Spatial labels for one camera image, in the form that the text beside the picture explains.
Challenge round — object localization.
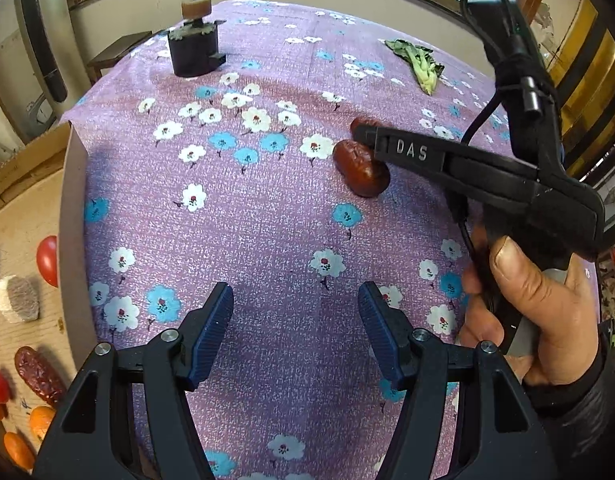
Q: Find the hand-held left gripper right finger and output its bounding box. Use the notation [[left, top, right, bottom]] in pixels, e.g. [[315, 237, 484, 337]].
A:
[[358, 281, 561, 480]]

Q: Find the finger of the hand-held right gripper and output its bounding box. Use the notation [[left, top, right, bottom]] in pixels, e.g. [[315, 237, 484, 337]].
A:
[[354, 125, 541, 200]]

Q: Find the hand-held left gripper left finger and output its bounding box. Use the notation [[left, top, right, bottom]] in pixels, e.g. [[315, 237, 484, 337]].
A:
[[32, 282, 235, 480]]

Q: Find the white cake piece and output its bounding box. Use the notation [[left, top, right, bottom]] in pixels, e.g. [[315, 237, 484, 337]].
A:
[[0, 275, 40, 323]]

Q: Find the cardboard box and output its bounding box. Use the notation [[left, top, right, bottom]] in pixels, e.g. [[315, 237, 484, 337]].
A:
[[0, 122, 95, 476]]

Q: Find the orange-red tomato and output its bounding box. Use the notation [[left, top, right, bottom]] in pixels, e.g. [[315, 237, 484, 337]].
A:
[[4, 431, 36, 471]]

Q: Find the person's right forearm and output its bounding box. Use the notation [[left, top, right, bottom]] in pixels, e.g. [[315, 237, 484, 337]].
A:
[[525, 320, 615, 480]]

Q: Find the person's right hand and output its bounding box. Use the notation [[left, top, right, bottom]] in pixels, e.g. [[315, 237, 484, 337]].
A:
[[457, 225, 601, 388]]

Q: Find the purple floral tablecloth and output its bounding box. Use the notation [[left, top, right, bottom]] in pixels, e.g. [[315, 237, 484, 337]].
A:
[[60, 0, 601, 480]]

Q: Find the green leafy vegetable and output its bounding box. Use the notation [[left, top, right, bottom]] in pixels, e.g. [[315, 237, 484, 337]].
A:
[[385, 39, 445, 96]]

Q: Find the black block with wooden knob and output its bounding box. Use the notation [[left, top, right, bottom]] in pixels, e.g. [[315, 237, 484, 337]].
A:
[[167, 0, 228, 78]]

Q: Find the dark wooden stool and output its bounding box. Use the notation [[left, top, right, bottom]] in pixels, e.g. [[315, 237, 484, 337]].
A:
[[87, 31, 153, 86]]

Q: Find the gold tower air conditioner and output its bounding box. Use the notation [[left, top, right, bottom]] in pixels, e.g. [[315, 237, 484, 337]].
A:
[[2, 0, 73, 126]]

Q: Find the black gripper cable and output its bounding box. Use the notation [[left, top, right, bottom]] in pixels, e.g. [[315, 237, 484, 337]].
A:
[[450, 0, 518, 301]]

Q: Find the yellow wooden frame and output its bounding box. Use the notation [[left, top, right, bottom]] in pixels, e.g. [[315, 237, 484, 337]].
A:
[[540, 0, 615, 181]]

